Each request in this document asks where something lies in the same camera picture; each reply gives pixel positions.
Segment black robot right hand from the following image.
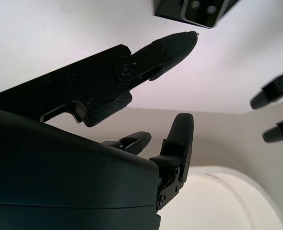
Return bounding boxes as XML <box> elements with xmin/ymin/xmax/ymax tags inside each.
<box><xmin>0</xmin><ymin>31</ymin><xmax>200</xmax><ymax>230</ymax></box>

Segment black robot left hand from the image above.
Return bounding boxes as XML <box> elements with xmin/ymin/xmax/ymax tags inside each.
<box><xmin>250</xmin><ymin>64</ymin><xmax>283</xmax><ymax>144</ymax></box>

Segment black camera box base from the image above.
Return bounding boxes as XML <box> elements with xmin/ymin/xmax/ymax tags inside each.
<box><xmin>153</xmin><ymin>0</ymin><xmax>240</xmax><ymax>30</ymax></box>

